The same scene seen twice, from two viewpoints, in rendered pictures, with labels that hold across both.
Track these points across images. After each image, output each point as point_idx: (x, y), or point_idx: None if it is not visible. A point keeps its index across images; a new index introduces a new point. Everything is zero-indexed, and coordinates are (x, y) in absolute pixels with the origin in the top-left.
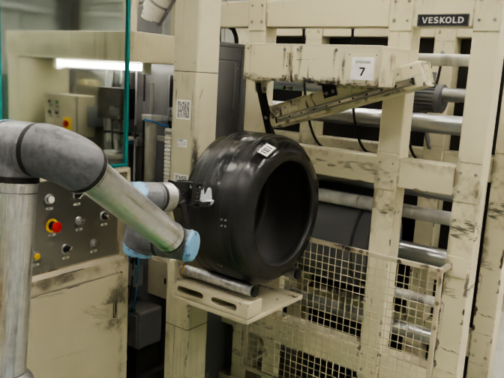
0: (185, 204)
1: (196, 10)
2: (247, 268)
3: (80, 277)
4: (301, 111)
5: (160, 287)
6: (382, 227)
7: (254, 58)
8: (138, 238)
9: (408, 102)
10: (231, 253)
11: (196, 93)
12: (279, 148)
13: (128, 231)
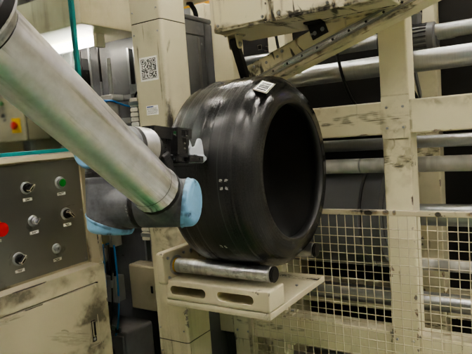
0: (171, 158)
1: None
2: (262, 243)
3: (42, 293)
4: (287, 61)
5: (147, 298)
6: (400, 184)
7: (224, 5)
8: (107, 204)
9: (408, 33)
10: (239, 225)
11: (163, 44)
12: (277, 86)
13: (92, 196)
